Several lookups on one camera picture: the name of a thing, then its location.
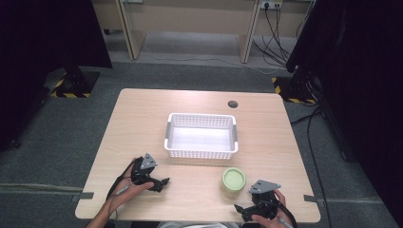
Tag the person's white clothing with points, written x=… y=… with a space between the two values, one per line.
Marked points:
x=196 y=225

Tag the white plastic basket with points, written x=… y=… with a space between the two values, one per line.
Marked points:
x=201 y=137

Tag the person's left hand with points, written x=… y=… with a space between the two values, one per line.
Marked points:
x=130 y=193

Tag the white power strip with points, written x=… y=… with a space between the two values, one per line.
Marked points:
x=271 y=4

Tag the person's right hand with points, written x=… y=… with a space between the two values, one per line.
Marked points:
x=268 y=222

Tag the black stand base hazard tape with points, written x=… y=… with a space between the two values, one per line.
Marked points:
x=77 y=83
x=293 y=90

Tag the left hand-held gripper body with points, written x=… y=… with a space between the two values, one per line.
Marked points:
x=141 y=175

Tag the grey tape strip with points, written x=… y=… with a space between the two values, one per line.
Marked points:
x=310 y=198
x=85 y=196

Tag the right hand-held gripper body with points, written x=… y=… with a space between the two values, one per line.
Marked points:
x=264 y=198

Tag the light wooden desk frame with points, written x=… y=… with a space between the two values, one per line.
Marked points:
x=196 y=19

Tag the black caster wheel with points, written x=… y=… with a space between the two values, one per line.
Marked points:
x=106 y=31

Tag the black curtain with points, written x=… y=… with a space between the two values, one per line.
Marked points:
x=361 y=79
x=38 y=47

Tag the green round container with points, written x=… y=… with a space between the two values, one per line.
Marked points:
x=234 y=179

